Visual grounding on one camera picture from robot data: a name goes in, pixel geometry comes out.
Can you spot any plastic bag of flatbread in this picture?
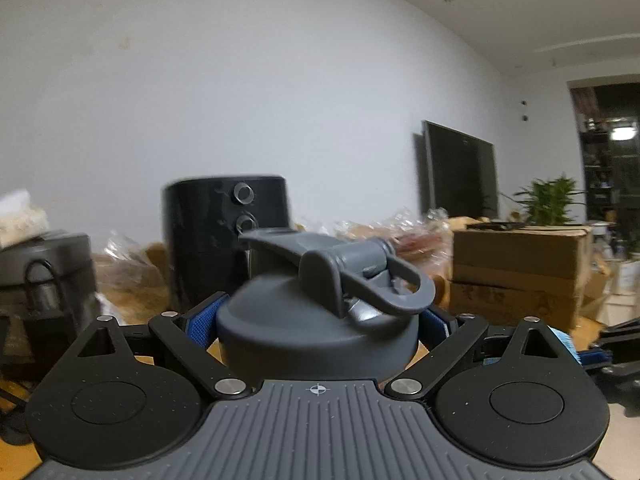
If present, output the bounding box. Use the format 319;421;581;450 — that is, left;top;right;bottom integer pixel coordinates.
92;232;169;312

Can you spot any grey electric cooker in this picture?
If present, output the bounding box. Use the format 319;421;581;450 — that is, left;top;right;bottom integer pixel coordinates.
0;230;99;382

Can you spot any black air fryer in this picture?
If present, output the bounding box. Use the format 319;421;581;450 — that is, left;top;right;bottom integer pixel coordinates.
162;175;291;314

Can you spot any large cardboard box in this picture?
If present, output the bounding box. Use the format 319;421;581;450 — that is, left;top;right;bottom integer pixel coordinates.
447;223;594;332

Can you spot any tissue box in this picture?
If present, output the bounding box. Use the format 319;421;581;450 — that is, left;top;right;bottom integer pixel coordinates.
0;188;51;249

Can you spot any black television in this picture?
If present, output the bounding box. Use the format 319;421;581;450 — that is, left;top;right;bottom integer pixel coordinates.
413;120;501;221

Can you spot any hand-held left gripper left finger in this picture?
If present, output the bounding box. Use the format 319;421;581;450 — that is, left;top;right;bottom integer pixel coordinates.
75;290;252;402

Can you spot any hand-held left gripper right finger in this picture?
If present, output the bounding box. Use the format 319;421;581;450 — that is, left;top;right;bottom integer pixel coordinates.
385;308;564;402

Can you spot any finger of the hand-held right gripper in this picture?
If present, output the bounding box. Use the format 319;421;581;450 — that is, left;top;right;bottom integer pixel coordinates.
579;349;640;414
599;317;640;349

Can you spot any black flat device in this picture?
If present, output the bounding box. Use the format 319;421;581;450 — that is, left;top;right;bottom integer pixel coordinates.
467;219;529;231

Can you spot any green potted plant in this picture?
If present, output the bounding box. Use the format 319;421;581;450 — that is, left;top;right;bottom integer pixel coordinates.
502;173;586;226

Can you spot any black power adapter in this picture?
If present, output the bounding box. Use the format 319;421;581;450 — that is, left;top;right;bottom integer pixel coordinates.
22;309;69;357

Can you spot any black power cable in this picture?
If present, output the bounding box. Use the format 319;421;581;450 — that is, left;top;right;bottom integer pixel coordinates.
23;259;64;312

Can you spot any clear plastic food bag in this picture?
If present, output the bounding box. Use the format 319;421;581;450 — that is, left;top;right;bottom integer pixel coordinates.
332;209;456;282

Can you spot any dark shelving unit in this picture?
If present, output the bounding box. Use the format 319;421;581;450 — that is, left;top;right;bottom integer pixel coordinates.
570;80;640;242

